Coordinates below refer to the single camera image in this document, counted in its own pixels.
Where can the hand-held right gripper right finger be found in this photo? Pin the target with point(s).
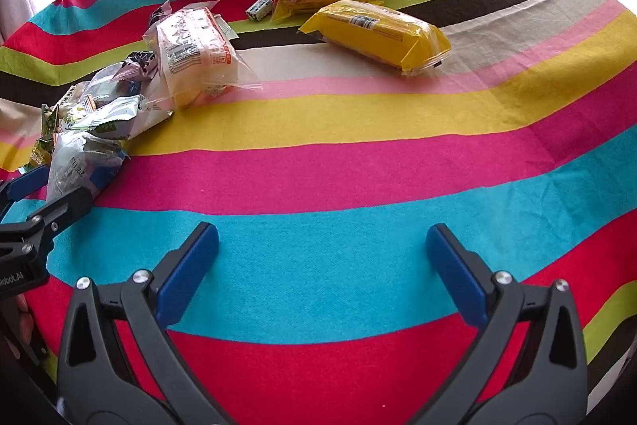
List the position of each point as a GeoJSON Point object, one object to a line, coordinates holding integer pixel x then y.
{"type": "Point", "coordinates": [460, 275]}

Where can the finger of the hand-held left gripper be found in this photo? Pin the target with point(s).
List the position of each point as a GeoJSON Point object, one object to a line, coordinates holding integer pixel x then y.
{"type": "Point", "coordinates": [69, 206]}
{"type": "Point", "coordinates": [27, 183]}

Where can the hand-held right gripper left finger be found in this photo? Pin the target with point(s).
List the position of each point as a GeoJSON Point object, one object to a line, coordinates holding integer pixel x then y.
{"type": "Point", "coordinates": [186, 270]}

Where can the clear packet with blue edge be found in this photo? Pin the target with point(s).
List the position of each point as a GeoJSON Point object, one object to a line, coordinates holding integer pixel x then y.
{"type": "Point", "coordinates": [74, 163]}

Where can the small green packet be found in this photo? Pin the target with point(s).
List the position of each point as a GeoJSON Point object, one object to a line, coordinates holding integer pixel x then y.
{"type": "Point", "coordinates": [44, 141]}

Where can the small white nut packet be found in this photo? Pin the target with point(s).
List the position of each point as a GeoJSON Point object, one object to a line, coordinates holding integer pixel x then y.
{"type": "Point", "coordinates": [74, 96]}

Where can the white green snack packet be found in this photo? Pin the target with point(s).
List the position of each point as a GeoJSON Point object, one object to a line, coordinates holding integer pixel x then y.
{"type": "Point", "coordinates": [114, 116]}

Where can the blue white snack packet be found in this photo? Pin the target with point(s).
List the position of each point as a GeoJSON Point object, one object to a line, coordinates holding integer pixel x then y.
{"type": "Point", "coordinates": [112, 81]}

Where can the pink chocolate packet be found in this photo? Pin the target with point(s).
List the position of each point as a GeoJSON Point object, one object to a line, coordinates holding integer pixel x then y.
{"type": "Point", "coordinates": [142, 59]}

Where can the clear roll cake packet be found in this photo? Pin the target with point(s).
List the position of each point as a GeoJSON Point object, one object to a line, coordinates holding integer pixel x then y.
{"type": "Point", "coordinates": [194, 51]}

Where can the solid yellow snack packet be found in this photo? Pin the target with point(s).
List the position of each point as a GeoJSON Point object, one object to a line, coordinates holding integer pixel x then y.
{"type": "Point", "coordinates": [378, 31]}

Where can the small white blue candy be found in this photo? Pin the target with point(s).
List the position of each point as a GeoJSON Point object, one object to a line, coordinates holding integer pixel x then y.
{"type": "Point", "coordinates": [259, 9]}

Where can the person's left hand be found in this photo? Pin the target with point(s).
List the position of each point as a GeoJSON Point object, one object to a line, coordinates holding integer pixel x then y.
{"type": "Point", "coordinates": [24, 318]}

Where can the colourful striped cloth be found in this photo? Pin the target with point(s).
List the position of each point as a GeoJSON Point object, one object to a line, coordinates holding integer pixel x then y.
{"type": "Point", "coordinates": [318, 186]}

